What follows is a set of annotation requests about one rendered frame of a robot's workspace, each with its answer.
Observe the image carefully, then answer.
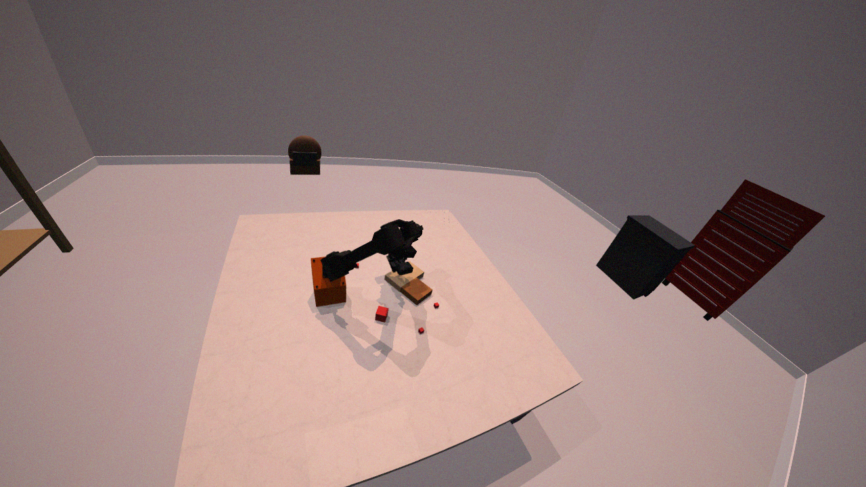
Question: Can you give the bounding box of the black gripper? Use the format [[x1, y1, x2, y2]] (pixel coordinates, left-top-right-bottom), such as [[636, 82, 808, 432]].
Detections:
[[386, 248, 413, 276]]

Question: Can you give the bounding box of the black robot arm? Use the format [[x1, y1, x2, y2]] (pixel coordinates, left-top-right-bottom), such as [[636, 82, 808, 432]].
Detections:
[[320, 219, 424, 282]]

